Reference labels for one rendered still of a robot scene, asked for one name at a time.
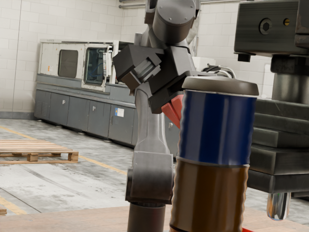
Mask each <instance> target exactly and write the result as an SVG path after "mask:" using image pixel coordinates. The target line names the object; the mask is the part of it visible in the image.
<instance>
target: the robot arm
mask: <svg viewBox="0 0 309 232"><path fill-rule="evenodd" d="M199 9H200V0H146V3H145V15H144V24H147V25H148V26H147V28H146V30H145V31H144V32H143V33H135V37H134V45H131V44H128V45H127V46H126V47H124V48H123V49H122V50H121V51H120V52H119V53H118V54H116V55H115V56H114V57H113V58H112V59H113V63H114V68H115V72H116V76H117V79H118V80H122V81H123V82H124V83H125V84H126V85H127V87H128V88H129V96H135V106H136V108H137V113H138V139H137V144H136V146H135V148H134V151H133V155H132V168H128V170H127V177H126V188H125V201H128V202H129V203H130V207H129V216H128V226H127V231H126V232H169V230H164V221H165V212H166V204H169V205H172V196H173V190H172V189H173V186H174V176H175V172H174V171H173V154H170V150H169V149H168V146H167V143H166V137H165V115H166V116H167V117H168V118H169V119H170V120H171V121H172V122H173V123H174V124H175V125H176V126H177V127H178V128H179V129H180V119H181V109H182V106H183V104H182V99H183V96H184V94H183V90H189V89H186V88H182V85H183V83H184V80H185V78H186V77H188V76H217V74H214V73H207V72H199V71H196V69H195V65H194V62H193V59H192V55H191V52H190V49H189V45H188V42H187V38H186V37H187V36H188V34H189V30H190V29H191V28H192V27H193V24H194V21H195V20H196V18H197V15H198V12H199ZM191 90H193V89H191Z"/></svg>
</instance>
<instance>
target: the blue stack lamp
mask: <svg viewBox="0 0 309 232"><path fill-rule="evenodd" d="M183 94H184V96H183V99H182V104H183V106H182V109H181V119H180V130H179V132H178V134H179V140H178V143H177V146H178V151H177V153H176V155H177V156H179V157H182V158H185V159H189V160H193V161H199V162H206V163H214V164H225V165H246V164H250V158H249V157H250V154H251V152H252V151H251V144H252V134H253V131H254V128H253V124H254V121H255V116H254V113H255V110H256V100H257V97H253V96H246V95H238V94H229V93H217V92H207V91H197V90H183Z"/></svg>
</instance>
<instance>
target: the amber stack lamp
mask: <svg viewBox="0 0 309 232"><path fill-rule="evenodd" d="M176 161H177V163H176V166H175V176H174V186H173V189H172V190H173V196H172V207H171V217H170V220H169V222H170V223H171V224H172V225H173V226H175V227H177V228H179V229H182V230H185V231H188V232H242V223H243V220H244V217H243V213H244V210H245V205H244V203H245V200H246V190H247V180H248V177H249V176H248V169H249V167H250V165H249V164H246V165H225V164H214V163H206V162H199V161H193V160H189V159H185V158H182V157H179V156H177V157H176Z"/></svg>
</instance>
